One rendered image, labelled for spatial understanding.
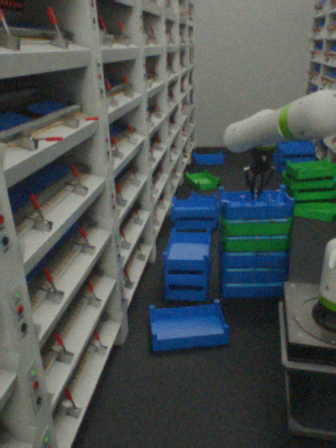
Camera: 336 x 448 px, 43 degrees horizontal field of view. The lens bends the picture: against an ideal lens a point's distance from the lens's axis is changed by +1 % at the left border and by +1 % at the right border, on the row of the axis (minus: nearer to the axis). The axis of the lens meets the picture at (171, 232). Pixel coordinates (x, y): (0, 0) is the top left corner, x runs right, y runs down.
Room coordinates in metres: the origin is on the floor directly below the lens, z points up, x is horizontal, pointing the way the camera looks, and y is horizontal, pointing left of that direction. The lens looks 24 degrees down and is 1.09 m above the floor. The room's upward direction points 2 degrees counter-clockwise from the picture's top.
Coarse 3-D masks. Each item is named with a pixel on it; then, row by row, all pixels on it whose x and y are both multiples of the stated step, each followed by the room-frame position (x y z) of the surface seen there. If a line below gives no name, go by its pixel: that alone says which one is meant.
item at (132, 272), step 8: (144, 240) 2.05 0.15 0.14; (152, 240) 2.05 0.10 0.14; (136, 248) 1.97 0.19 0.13; (144, 248) 2.00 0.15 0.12; (136, 256) 1.89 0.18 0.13; (144, 256) 1.89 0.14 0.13; (128, 264) 1.80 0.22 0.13; (136, 264) 1.82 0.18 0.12; (144, 264) 1.85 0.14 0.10; (128, 272) 1.73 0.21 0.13; (136, 272) 1.75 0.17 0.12; (128, 280) 1.62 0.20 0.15; (136, 280) 1.68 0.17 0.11; (128, 288) 1.60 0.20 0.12; (128, 296) 1.55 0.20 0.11; (128, 304) 1.49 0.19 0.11
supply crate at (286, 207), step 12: (228, 192) 1.87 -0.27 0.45; (240, 192) 1.87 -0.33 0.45; (264, 192) 1.87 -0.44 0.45; (264, 204) 1.82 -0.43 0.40; (276, 204) 1.82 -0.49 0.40; (288, 204) 1.75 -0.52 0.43; (228, 216) 1.68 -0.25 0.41; (240, 216) 1.68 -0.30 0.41; (252, 216) 1.67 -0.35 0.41; (264, 216) 1.67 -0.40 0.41; (276, 216) 1.67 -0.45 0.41; (288, 216) 1.67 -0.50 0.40
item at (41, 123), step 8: (56, 112) 1.19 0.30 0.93; (64, 112) 1.22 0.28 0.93; (72, 112) 1.28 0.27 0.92; (80, 112) 1.32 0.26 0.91; (40, 120) 1.07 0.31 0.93; (48, 120) 1.10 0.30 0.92; (56, 120) 1.16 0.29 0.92; (16, 128) 0.96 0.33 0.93; (24, 128) 0.98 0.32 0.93; (32, 128) 1.01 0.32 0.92; (40, 128) 1.06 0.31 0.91; (0, 136) 0.88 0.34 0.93; (8, 136) 0.90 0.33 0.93; (8, 144) 0.88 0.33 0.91; (16, 144) 0.90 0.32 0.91
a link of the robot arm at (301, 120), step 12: (312, 96) 1.17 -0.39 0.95; (324, 96) 1.14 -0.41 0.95; (288, 108) 1.24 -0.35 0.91; (300, 108) 1.18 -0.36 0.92; (312, 108) 1.14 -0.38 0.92; (324, 108) 1.12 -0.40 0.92; (288, 120) 1.21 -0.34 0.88; (300, 120) 1.17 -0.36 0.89; (312, 120) 1.13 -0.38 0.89; (324, 120) 1.12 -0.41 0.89; (288, 132) 1.22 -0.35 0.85; (300, 132) 1.18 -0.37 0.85; (312, 132) 1.15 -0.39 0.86; (324, 132) 1.13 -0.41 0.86
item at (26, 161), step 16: (0, 96) 1.14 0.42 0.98; (16, 96) 1.23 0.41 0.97; (48, 96) 1.38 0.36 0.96; (64, 96) 1.38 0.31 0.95; (80, 96) 1.37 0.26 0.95; (96, 112) 1.36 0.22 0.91; (64, 128) 1.15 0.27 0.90; (80, 128) 1.19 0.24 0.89; (96, 128) 1.36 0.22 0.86; (0, 144) 0.76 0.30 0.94; (48, 144) 0.98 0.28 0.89; (64, 144) 1.08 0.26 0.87; (0, 160) 0.76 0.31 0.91; (16, 160) 0.83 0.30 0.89; (32, 160) 0.89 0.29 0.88; (48, 160) 0.99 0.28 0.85; (16, 176) 0.82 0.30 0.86
